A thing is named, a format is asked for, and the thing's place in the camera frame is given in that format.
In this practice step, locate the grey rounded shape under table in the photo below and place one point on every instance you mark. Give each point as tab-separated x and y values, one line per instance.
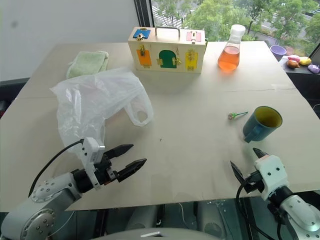
212	220
145	217

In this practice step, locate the pink toy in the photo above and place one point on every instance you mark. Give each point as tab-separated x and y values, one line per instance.
293	58

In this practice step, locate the brown toy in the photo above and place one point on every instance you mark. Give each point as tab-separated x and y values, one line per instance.
292	64

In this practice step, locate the small flower with green stem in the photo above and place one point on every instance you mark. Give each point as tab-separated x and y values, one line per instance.
233	115

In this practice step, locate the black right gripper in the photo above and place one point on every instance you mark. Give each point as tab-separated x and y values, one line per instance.
253	183

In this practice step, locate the dark furniture beside table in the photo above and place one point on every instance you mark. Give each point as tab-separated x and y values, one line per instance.
12	95

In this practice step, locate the glass flask with orange liquid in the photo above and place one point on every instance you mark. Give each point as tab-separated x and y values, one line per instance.
228	57

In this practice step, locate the purple toy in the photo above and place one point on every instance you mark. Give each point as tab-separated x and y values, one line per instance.
313	68

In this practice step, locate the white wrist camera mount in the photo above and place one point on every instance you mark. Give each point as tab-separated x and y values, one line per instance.
272	175
91	152

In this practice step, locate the blue mug with yellow inside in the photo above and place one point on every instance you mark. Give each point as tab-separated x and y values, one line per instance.
257	128

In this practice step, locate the black window frame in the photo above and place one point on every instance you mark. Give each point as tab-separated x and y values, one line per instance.
143	12

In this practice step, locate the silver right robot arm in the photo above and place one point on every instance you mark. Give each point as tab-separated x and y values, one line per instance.
297	212

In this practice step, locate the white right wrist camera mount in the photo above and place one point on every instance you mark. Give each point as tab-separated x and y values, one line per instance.
272	175

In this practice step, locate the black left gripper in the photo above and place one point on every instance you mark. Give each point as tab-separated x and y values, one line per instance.
106	171

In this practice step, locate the yellow toy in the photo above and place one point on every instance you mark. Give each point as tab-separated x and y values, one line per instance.
305	61

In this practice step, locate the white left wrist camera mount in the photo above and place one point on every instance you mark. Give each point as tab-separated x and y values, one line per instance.
91	152

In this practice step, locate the folded green towel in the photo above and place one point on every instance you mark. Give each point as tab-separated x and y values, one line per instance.
87	63

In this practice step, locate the translucent white plastic bag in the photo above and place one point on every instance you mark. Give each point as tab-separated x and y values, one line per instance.
87	100

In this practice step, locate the purple plastic bowl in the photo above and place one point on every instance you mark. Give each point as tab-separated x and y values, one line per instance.
278	52

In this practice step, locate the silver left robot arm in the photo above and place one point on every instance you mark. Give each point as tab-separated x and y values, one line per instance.
52	190

